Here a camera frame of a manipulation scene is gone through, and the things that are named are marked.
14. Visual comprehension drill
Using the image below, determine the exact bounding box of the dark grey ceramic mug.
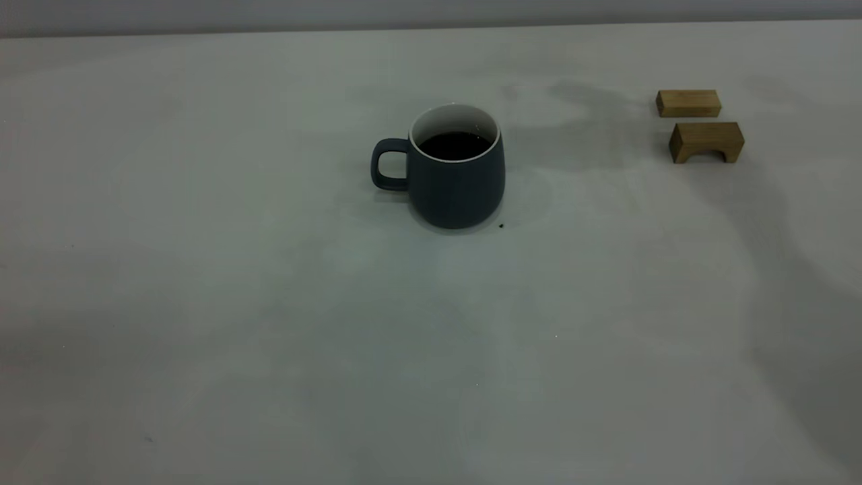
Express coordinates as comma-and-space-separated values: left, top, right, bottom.
370, 103, 506, 230

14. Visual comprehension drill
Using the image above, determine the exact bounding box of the flat wooden block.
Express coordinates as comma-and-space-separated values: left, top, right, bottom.
656, 90, 722, 119

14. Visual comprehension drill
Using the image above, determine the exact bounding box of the arched wooden block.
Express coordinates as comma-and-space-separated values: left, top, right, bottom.
669, 122, 745, 164

